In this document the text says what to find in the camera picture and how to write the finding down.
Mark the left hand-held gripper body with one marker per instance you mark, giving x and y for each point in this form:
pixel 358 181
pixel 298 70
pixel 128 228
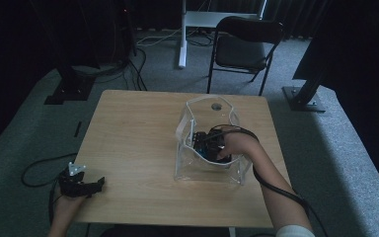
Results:
pixel 74 184

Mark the black folding chair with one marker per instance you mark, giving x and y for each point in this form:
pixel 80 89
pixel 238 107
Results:
pixel 242 49

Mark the person's right hand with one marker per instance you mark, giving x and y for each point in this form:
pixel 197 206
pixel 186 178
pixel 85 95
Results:
pixel 238 146

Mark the black stand with base plate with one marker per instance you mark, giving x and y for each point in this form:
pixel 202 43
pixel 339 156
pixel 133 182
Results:
pixel 304 97
pixel 69 87

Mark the white table leg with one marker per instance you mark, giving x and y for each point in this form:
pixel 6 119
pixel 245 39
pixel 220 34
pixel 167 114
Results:
pixel 232 232

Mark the person's left hand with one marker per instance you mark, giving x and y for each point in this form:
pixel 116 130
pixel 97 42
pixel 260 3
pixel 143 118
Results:
pixel 64 207

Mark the small black strip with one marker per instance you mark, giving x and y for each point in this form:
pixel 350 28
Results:
pixel 78 129

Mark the white desk frame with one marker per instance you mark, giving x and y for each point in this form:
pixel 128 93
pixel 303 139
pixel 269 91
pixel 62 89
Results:
pixel 207 19

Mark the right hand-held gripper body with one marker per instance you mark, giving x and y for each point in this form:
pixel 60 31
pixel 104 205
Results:
pixel 213 144

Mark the clear plastic bag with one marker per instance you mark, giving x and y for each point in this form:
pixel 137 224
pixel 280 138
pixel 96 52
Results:
pixel 210 141

